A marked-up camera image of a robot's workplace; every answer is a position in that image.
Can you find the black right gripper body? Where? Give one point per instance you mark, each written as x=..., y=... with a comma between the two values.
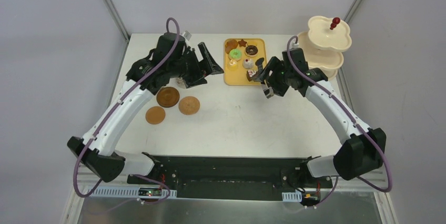
x=270, y=74

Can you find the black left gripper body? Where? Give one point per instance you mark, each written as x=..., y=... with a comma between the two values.
x=194, y=68

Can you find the metal tongs with black tips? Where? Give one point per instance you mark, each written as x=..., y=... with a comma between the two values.
x=267, y=90

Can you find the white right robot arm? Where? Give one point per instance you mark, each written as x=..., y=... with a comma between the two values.
x=361, y=146

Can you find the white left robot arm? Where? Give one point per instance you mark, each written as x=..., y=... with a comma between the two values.
x=171, y=58

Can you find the floral mug with green inside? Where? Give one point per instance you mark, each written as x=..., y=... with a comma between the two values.
x=181, y=83

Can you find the chocolate cake slice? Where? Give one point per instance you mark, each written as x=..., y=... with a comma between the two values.
x=252, y=75

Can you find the yellow cream tart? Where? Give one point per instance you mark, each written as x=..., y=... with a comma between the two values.
x=232, y=65

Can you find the white cupcake with cherry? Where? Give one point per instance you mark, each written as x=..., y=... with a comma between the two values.
x=248, y=63

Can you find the green frosted donut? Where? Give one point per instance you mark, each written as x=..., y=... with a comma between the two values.
x=235, y=54

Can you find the chocolate sprinkled donut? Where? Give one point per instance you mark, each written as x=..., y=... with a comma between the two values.
x=251, y=51

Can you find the yellow plastic tray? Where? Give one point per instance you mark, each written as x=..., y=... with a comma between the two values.
x=238, y=77

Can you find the light woven round coaster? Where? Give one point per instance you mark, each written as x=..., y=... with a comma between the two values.
x=189, y=105

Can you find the dark brown wooden coaster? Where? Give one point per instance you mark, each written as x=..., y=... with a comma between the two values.
x=168, y=97

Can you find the star-shaped chocolate cookie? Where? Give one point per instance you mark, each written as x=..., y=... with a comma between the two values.
x=242, y=43

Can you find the cream three-tier cake stand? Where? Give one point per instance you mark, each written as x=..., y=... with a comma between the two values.
x=324, y=43

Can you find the orange round coaster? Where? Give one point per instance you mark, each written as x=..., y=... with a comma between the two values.
x=155, y=115

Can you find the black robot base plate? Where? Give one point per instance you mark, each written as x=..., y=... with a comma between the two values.
x=231, y=178

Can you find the right white slotted cable duct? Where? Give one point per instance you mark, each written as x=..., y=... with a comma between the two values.
x=295, y=196

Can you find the left aluminium frame post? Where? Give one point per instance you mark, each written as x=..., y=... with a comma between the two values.
x=117, y=19

